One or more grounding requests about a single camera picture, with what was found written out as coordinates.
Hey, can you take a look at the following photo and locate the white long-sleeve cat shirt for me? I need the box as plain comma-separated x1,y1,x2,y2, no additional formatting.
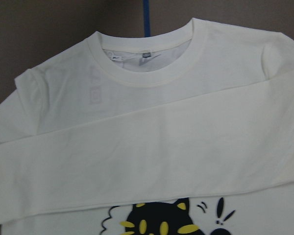
0,19,294,235

